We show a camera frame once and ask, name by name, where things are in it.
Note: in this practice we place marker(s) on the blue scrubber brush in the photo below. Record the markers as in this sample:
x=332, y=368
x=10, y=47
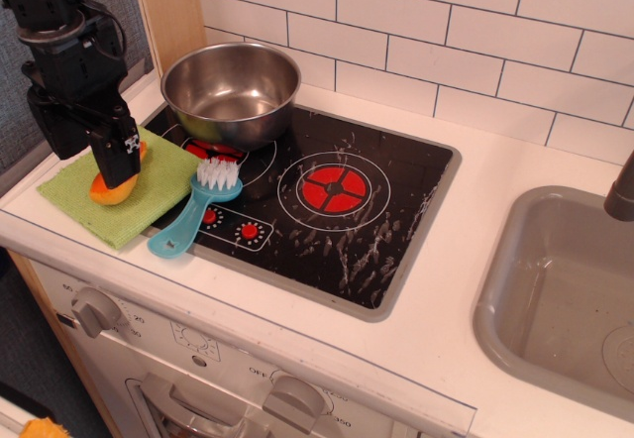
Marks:
x=215, y=181

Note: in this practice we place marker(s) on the grey left oven knob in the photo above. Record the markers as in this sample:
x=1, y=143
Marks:
x=95, y=311

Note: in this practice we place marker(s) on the orange plush fish toy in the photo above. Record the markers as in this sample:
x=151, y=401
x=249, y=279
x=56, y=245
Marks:
x=101, y=194

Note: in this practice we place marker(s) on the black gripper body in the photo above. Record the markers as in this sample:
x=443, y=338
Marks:
x=75, y=91

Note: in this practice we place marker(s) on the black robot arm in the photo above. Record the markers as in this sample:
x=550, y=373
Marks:
x=45, y=22

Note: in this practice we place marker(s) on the grey right oven knob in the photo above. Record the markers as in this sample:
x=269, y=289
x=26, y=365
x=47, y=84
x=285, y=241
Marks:
x=295, y=403

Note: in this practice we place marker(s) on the stainless steel pot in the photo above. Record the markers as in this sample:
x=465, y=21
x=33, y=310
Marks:
x=237, y=94

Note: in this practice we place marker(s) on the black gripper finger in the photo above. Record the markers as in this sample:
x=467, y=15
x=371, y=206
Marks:
x=117, y=155

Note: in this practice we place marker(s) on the grey toy sink basin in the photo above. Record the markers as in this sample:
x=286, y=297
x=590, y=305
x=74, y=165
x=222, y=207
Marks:
x=556, y=307

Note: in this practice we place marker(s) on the grey oven door handle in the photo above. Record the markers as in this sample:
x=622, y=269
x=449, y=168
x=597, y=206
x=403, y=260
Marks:
x=198, y=412

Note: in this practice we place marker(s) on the orange object bottom corner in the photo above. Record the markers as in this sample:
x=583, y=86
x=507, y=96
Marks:
x=43, y=428

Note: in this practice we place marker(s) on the black toy stovetop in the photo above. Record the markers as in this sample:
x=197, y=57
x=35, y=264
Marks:
x=333, y=210

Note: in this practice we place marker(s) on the grey faucet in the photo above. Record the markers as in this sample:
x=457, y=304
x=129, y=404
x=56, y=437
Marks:
x=619, y=202

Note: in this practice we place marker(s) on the grey oven knob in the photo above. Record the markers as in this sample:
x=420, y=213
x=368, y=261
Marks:
x=95, y=311
x=295, y=403

